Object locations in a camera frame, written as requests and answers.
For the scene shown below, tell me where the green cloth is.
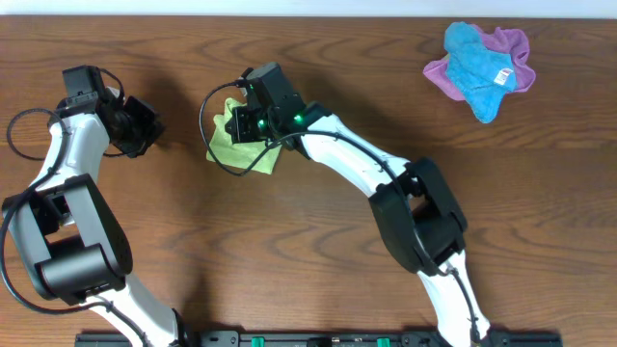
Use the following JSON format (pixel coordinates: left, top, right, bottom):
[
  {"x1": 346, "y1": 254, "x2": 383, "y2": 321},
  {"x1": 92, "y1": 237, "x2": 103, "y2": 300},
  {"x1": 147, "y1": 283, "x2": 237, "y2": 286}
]
[{"x1": 210, "y1": 97, "x2": 282, "y2": 174}]

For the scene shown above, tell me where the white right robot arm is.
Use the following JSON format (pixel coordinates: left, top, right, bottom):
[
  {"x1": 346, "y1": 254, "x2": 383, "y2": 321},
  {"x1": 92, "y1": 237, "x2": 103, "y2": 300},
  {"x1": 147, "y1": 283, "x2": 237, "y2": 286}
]
[{"x1": 225, "y1": 100, "x2": 490, "y2": 346}]

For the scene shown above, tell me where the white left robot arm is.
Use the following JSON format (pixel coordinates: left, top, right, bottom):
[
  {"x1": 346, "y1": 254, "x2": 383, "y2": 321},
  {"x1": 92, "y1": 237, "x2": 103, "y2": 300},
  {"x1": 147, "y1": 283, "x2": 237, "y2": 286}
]
[{"x1": 1, "y1": 90, "x2": 195, "y2": 346}]

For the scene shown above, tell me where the blue cloth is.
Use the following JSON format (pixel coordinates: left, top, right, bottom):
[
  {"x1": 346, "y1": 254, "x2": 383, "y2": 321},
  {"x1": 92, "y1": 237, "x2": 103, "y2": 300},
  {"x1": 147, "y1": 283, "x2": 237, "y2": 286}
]
[{"x1": 444, "y1": 22, "x2": 517, "y2": 123}]

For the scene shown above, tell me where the purple cloth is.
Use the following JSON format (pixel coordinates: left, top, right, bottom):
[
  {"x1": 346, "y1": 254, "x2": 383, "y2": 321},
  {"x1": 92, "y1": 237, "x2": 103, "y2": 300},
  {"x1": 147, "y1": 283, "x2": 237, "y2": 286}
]
[{"x1": 422, "y1": 24, "x2": 536, "y2": 101}]

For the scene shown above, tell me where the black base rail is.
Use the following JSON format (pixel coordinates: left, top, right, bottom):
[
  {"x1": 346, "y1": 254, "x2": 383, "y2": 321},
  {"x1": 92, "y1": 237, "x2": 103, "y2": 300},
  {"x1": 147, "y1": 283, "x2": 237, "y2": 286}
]
[{"x1": 74, "y1": 329, "x2": 563, "y2": 347}]

